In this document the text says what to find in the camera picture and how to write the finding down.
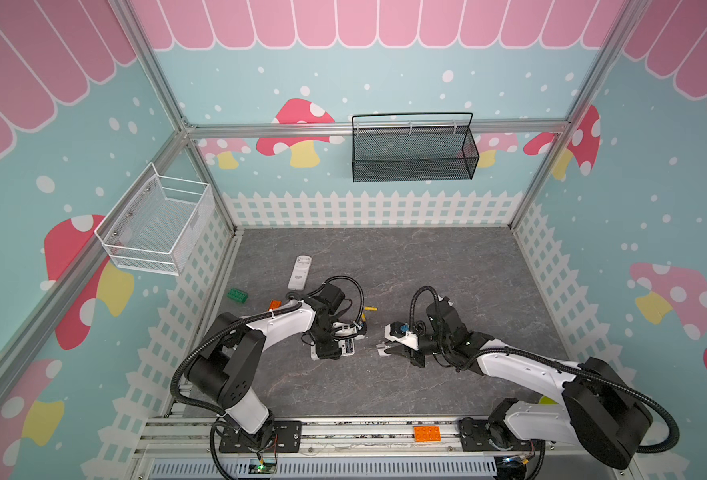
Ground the white wire wall basket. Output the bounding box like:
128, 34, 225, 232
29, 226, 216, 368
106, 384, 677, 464
95, 164, 215, 276

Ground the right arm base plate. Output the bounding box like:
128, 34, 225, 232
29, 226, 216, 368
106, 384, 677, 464
457, 417, 533, 452

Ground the black mesh wall basket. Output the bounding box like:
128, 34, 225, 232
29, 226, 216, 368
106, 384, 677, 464
351, 112, 481, 183

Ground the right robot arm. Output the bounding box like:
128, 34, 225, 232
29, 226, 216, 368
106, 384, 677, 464
377, 287, 681, 470

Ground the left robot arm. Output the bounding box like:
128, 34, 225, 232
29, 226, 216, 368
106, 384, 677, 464
170, 275, 367, 452

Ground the orange toy brick on rail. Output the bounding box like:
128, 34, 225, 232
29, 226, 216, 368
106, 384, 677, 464
413, 425, 441, 443

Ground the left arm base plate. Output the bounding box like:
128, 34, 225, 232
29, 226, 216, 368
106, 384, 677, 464
218, 420, 303, 454

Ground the green toy brick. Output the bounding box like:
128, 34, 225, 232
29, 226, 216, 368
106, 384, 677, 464
227, 288, 249, 304

